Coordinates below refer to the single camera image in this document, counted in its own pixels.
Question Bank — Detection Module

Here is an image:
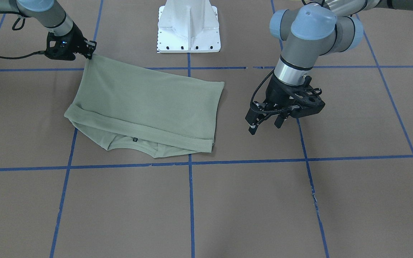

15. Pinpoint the sage green long-sleeve shirt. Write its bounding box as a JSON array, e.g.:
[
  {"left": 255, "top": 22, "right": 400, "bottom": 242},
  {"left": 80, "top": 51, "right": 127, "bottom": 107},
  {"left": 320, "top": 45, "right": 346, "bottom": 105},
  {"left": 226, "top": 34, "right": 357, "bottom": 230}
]
[{"left": 64, "top": 55, "right": 225, "bottom": 158}]

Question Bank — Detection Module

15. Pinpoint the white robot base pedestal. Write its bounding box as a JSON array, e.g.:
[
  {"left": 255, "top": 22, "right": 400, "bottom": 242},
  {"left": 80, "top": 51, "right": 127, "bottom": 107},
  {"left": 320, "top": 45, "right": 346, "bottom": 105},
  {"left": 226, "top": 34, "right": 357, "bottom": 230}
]
[{"left": 156, "top": 0, "right": 221, "bottom": 53}]

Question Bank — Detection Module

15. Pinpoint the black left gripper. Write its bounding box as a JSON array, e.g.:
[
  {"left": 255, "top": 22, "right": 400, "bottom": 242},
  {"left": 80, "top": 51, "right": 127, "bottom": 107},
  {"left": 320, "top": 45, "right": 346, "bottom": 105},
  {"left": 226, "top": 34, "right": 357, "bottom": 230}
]
[{"left": 245, "top": 73, "right": 326, "bottom": 135}]

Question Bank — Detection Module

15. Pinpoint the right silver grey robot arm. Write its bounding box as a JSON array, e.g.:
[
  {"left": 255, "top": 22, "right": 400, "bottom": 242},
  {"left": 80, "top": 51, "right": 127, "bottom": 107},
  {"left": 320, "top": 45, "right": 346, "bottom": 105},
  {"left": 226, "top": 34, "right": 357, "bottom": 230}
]
[{"left": 0, "top": 0, "right": 97, "bottom": 61}]

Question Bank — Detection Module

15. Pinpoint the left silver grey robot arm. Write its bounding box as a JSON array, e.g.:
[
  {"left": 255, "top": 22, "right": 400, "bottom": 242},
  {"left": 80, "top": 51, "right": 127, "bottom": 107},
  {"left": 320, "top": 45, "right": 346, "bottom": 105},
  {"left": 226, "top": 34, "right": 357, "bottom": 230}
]
[{"left": 245, "top": 0, "right": 413, "bottom": 134}]

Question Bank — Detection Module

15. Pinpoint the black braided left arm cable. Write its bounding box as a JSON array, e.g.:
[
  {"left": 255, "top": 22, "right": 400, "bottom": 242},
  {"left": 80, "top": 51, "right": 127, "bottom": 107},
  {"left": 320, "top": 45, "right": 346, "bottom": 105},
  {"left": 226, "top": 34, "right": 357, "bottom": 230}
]
[{"left": 250, "top": 70, "right": 276, "bottom": 112}]

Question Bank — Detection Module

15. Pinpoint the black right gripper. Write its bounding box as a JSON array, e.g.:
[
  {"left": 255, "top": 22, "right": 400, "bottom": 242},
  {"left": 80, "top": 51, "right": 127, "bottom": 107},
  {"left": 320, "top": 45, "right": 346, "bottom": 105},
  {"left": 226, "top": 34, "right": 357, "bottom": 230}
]
[{"left": 44, "top": 24, "right": 97, "bottom": 61}]

